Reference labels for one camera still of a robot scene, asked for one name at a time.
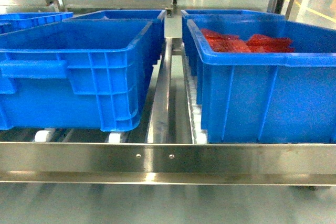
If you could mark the blue bin rear right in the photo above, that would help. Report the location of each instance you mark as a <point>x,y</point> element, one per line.
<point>221,21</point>

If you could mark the stainless steel shelf rack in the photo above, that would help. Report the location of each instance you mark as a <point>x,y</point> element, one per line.
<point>146,155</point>

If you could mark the blue bin rear left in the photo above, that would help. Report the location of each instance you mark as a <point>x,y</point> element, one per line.
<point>126,18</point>

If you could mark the blue bin with red bags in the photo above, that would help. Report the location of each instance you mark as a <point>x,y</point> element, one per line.
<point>271,97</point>

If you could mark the empty blue bin front left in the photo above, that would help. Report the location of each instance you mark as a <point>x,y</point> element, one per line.
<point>74,75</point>

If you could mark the blue bin far left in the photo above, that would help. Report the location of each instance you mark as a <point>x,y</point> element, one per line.
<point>18,21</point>

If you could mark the red bubble wrap bags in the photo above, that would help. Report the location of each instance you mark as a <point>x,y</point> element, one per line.
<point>256,44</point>

